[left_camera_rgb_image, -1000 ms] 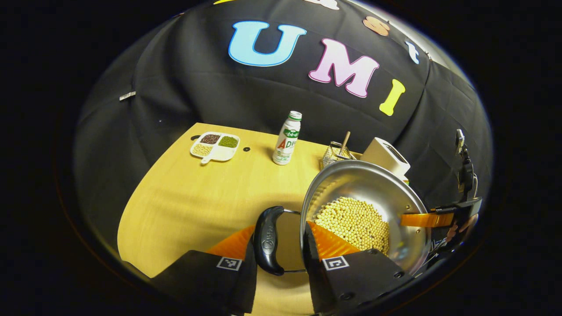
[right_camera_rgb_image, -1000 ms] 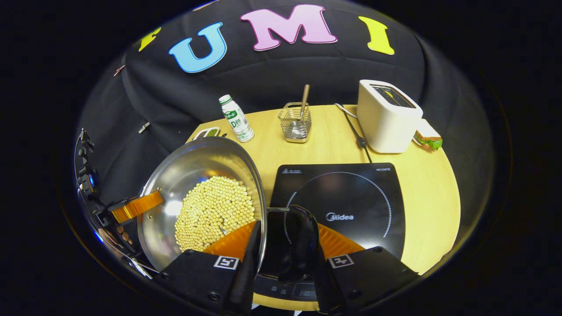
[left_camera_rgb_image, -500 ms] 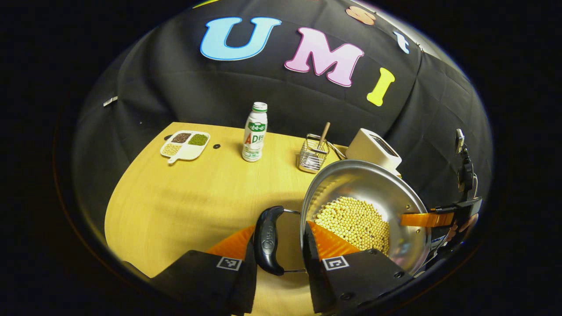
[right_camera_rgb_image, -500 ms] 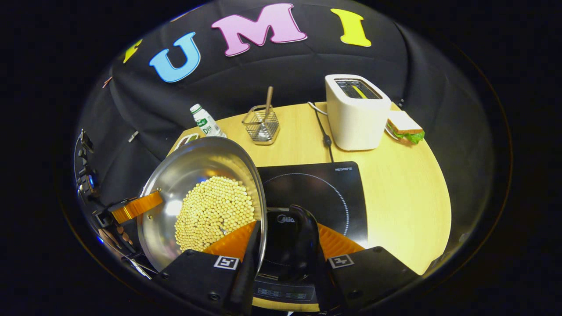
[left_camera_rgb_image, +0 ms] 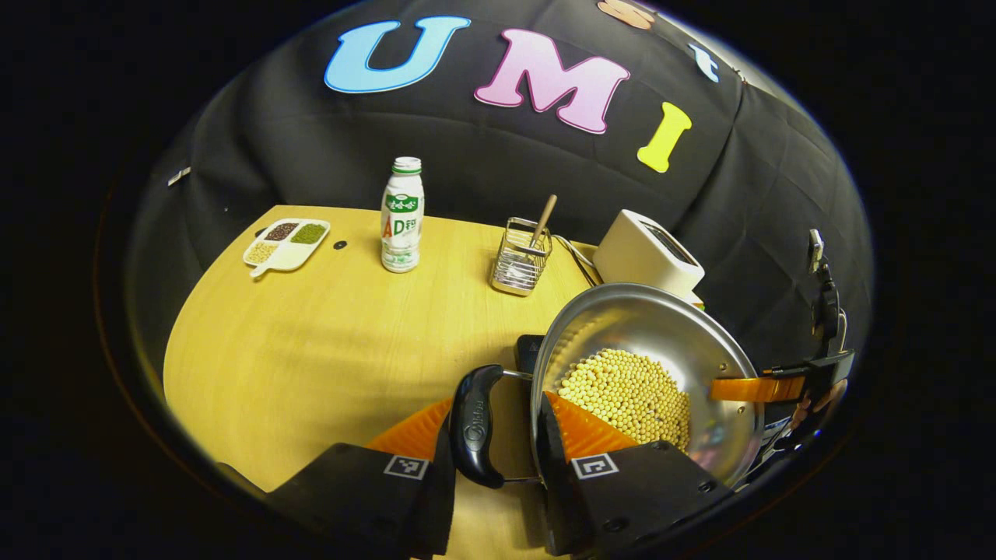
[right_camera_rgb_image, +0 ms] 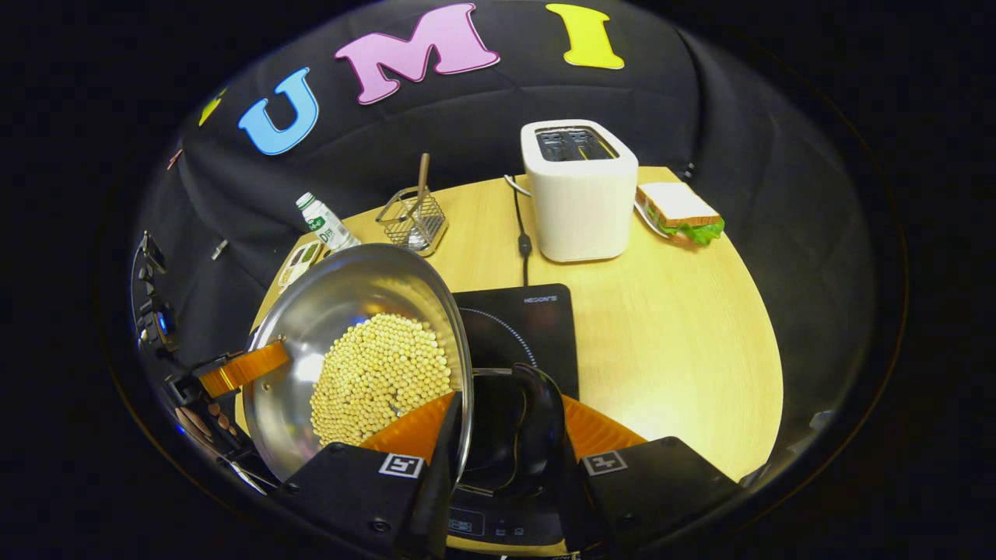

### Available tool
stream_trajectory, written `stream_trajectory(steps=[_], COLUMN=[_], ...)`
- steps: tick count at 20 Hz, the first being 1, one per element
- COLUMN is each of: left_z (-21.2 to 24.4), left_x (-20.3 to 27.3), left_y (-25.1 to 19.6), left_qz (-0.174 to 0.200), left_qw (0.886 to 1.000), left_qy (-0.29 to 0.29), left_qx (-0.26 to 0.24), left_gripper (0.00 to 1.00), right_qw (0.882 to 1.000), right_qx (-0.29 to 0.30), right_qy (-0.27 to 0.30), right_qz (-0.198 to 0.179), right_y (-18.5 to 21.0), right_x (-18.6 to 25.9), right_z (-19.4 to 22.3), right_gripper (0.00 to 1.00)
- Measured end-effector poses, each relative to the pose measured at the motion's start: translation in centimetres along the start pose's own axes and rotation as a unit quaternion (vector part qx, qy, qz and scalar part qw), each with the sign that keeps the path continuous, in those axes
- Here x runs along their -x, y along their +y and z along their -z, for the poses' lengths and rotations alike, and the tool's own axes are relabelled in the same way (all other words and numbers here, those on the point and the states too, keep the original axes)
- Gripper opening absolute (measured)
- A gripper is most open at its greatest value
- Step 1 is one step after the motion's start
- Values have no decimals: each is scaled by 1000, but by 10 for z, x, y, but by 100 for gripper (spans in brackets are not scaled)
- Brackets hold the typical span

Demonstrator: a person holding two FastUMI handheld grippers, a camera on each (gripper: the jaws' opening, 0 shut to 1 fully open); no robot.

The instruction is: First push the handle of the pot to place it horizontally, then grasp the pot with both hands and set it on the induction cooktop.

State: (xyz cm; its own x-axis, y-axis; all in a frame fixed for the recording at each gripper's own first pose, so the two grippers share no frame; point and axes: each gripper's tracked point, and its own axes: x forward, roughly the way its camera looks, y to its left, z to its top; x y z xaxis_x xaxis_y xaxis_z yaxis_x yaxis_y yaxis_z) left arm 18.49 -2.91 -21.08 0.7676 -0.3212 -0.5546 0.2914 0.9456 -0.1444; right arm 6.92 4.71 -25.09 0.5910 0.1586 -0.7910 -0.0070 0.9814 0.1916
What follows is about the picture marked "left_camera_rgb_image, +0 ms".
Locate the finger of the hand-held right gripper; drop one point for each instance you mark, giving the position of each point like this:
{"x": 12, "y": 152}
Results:
{"x": 755, "y": 389}

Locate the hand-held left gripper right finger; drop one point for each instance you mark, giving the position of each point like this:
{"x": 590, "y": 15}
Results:
{"x": 548, "y": 467}

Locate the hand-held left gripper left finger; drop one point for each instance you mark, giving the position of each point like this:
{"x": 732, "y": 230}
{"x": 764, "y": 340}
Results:
{"x": 445, "y": 482}

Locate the black induction cooktop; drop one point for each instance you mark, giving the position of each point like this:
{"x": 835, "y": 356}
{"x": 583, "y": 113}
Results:
{"x": 529, "y": 350}

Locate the black and white mounted device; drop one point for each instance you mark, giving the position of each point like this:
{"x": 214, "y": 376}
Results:
{"x": 829, "y": 311}

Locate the pile of soybeans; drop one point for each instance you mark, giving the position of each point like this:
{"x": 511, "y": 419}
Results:
{"x": 622, "y": 397}

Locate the white toaster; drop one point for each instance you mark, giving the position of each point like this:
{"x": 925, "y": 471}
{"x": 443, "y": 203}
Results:
{"x": 642, "y": 257}

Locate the white drink bottle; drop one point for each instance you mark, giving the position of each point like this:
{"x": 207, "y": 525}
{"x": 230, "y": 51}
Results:
{"x": 402, "y": 225}

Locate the white divided bean dish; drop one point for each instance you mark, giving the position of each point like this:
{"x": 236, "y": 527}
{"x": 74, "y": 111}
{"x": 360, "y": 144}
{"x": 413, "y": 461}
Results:
{"x": 284, "y": 255}

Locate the black backdrop cloth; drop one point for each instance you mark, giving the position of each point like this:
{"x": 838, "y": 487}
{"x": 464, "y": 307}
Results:
{"x": 506, "y": 171}

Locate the silver cloth clip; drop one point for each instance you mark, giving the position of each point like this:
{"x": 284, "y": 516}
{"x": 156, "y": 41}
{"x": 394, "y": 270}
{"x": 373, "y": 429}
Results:
{"x": 179, "y": 176}

